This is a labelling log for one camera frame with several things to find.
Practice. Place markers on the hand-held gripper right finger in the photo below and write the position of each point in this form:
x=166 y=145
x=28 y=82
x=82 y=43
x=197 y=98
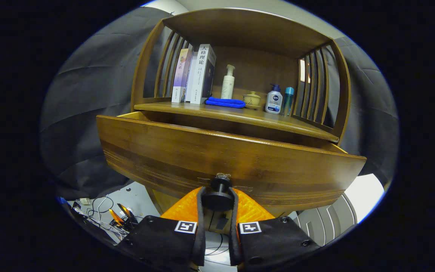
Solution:
x=274 y=238

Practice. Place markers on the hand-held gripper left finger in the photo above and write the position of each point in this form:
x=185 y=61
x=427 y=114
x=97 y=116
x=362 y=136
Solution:
x=164 y=238

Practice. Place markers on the wooden drawer with black knob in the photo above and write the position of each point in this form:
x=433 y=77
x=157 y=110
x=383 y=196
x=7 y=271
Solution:
x=202 y=151

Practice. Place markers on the wooden countertop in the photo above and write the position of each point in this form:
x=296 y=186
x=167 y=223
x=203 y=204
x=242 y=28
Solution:
x=240 y=113

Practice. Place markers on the brown wooden cabinet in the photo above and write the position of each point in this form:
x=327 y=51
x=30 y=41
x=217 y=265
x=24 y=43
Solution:
x=240 y=30

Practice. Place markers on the orange black gripper tool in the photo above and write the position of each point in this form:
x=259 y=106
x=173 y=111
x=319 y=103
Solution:
x=121 y=217

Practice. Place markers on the grey ribbed panel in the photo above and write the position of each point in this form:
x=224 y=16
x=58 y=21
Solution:
x=327 y=223

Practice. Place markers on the white power strip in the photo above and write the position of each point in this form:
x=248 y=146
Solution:
x=85 y=201

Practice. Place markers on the white board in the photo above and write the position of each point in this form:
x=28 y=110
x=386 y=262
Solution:
x=366 y=192

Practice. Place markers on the white lotion bottle blue pump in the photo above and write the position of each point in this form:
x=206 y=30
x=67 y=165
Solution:
x=273 y=102

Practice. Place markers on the teal bottle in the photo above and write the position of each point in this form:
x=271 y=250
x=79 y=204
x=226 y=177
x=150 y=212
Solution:
x=287 y=102

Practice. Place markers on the yellow lidded teacup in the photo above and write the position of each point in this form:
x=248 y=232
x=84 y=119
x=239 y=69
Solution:
x=252 y=100

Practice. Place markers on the blue folded towel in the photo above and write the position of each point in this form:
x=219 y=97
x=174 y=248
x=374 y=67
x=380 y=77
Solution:
x=225 y=102

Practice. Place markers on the thin white book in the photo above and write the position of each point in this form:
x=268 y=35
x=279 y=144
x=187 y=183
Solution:
x=191 y=83

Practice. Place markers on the purple book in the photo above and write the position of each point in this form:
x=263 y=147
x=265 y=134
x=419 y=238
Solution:
x=181 y=75

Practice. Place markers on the thick white book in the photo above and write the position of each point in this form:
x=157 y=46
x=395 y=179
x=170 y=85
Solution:
x=200 y=75

